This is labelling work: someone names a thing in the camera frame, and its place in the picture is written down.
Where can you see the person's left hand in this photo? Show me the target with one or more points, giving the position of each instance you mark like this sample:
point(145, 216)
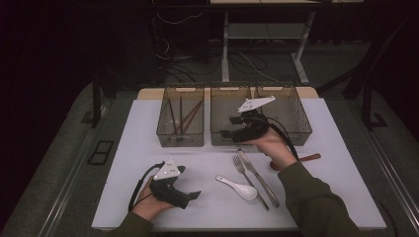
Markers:
point(148, 205)

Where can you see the white metal frame desk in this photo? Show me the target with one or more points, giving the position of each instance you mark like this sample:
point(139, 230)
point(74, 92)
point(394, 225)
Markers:
point(225, 49)

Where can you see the brown wooden chopstick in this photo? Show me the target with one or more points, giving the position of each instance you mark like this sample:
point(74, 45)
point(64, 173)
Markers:
point(194, 118)
point(192, 113)

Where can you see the metal floor rail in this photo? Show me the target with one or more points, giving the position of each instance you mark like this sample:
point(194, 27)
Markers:
point(403, 194)
point(65, 194)

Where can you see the black slanted stand legs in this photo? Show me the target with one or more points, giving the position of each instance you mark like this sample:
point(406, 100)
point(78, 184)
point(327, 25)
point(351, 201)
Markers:
point(369, 69)

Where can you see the white board table cover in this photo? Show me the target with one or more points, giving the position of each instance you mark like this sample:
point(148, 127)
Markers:
point(145, 138)

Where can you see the steel fork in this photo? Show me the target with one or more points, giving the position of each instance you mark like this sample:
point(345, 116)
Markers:
point(239, 164)

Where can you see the white ceramic spoon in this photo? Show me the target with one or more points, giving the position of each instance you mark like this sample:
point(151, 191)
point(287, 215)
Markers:
point(245, 191)

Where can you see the person's right hand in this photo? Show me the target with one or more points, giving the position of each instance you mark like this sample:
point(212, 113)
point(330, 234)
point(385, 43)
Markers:
point(275, 148)

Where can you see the red-brown wooden spoon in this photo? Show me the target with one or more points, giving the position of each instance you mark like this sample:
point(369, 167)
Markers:
point(311, 157)

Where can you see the black metal stand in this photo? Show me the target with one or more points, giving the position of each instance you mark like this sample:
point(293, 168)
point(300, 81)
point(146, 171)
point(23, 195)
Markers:
point(366, 105)
point(96, 98)

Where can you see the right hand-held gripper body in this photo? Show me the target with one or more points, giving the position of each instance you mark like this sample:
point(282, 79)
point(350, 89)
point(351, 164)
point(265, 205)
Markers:
point(253, 130)

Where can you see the smoky clear plastic bin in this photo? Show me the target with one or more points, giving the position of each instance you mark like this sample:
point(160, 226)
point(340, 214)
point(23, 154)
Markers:
point(290, 112)
point(164, 115)
point(224, 108)

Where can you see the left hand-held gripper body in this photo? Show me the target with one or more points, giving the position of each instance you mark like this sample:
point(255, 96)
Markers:
point(168, 194)

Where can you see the steel table knife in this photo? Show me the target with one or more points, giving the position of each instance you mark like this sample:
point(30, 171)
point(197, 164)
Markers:
point(250, 168)

